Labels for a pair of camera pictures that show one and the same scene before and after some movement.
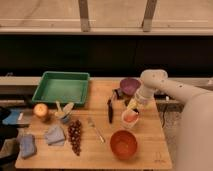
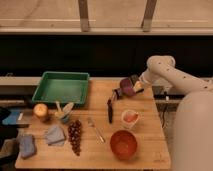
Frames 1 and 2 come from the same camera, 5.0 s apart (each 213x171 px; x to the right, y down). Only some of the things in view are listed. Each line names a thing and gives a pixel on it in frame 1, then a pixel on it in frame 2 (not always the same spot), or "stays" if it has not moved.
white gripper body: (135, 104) → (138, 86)
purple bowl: (130, 85) stays
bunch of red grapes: (74, 134) stays
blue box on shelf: (12, 117) stays
